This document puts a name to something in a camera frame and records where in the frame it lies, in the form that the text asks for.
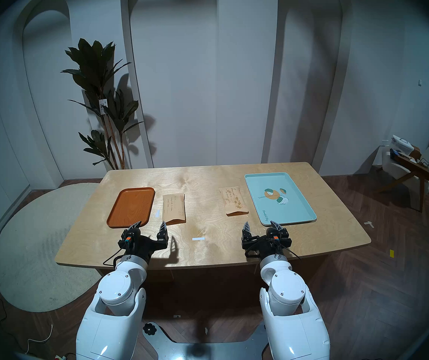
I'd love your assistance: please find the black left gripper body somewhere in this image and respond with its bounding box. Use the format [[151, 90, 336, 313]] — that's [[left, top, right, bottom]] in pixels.
[[118, 228, 169, 264]]

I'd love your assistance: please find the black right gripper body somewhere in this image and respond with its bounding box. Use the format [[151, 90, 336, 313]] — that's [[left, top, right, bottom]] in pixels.
[[241, 228, 292, 260]]

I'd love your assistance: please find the plain kraft envelope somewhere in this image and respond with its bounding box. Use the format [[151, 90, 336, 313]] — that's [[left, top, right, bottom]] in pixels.
[[162, 193, 186, 225]]

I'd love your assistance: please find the kraft envelope with floral print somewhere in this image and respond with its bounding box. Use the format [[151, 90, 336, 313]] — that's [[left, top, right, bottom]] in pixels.
[[219, 186, 249, 216]]

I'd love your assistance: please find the teal tray with print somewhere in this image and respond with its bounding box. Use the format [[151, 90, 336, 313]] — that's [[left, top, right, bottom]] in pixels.
[[244, 172, 317, 227]]

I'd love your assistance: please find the orange rectangular tray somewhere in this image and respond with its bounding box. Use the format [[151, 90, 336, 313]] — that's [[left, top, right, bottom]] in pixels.
[[106, 187, 156, 228]]

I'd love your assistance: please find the light wooden table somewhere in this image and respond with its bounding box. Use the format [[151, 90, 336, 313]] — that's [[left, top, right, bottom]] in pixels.
[[54, 162, 372, 270]]

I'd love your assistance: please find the round beige rug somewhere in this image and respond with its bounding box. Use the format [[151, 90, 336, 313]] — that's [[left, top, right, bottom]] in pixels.
[[0, 183, 104, 313]]

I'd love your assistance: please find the tall dark green plant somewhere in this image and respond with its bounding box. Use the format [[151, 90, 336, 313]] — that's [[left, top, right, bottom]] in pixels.
[[61, 38, 144, 170]]

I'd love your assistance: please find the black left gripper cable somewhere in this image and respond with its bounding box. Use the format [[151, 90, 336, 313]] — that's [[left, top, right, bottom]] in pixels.
[[103, 247, 125, 267]]

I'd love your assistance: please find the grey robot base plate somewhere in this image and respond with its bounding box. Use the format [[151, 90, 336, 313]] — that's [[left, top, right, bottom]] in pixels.
[[142, 322, 269, 360]]

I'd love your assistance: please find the white floor cable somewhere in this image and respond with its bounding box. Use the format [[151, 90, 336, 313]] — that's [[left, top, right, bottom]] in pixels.
[[25, 323, 54, 354]]

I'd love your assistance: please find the white box with handle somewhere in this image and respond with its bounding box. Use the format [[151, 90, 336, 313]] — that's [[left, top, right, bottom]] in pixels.
[[391, 135, 414, 153]]

